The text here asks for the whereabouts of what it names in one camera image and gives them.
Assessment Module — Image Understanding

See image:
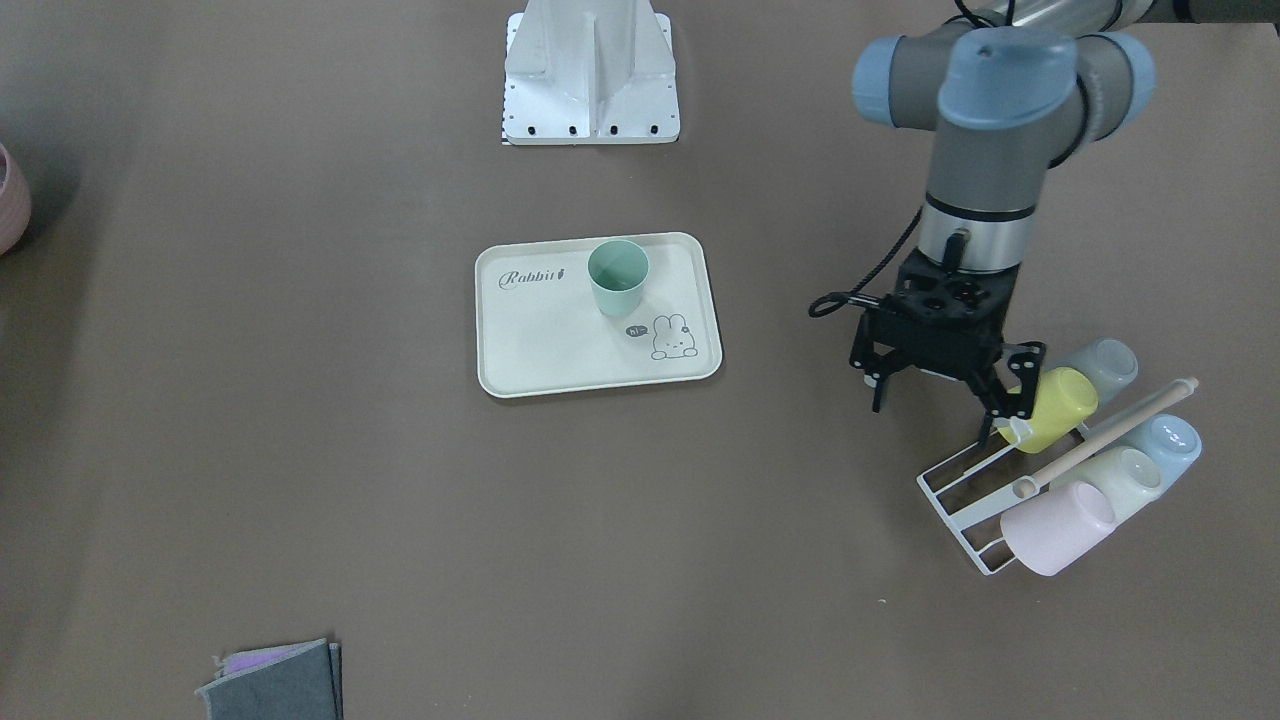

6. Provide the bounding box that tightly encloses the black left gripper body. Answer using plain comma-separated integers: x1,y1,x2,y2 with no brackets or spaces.
850,250,1021,386

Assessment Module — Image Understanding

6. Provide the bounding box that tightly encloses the green cup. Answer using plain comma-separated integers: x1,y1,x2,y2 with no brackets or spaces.
588,240,652,316

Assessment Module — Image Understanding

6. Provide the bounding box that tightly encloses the cream rabbit tray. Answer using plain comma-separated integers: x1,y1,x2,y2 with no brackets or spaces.
474,232,723,398

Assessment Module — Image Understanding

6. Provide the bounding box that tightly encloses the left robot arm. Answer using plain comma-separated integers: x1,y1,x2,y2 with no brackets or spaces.
809,1,1277,432

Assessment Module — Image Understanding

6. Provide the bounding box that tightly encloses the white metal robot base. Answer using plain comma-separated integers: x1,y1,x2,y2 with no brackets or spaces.
500,1,681,146

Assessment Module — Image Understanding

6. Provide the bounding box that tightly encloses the yellow cup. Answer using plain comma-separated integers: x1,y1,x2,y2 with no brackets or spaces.
998,366,1100,454

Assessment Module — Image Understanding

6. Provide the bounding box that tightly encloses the grey cup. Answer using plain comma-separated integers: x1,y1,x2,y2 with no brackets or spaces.
1055,337,1140,407

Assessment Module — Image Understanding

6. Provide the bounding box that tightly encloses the cream white cup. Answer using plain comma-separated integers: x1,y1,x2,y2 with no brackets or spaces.
1050,446,1169,525

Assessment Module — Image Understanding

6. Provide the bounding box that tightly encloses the pink cup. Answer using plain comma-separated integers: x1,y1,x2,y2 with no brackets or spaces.
1000,480,1117,577

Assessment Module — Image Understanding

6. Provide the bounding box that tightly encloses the light blue cup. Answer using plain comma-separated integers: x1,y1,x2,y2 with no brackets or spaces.
1117,413,1204,495

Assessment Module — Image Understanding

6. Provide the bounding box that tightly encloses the grey folded cloth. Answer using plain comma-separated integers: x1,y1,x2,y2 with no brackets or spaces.
195,638,344,719

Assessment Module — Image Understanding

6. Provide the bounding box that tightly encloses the pink ice bowl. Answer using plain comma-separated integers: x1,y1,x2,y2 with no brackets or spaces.
0,145,32,255

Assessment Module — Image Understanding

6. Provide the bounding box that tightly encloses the white wire cup rack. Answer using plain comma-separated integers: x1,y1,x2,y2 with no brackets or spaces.
916,424,1091,577

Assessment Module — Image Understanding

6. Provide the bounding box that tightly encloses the wooden rack handle rod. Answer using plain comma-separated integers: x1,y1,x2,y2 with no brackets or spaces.
1010,377,1201,501

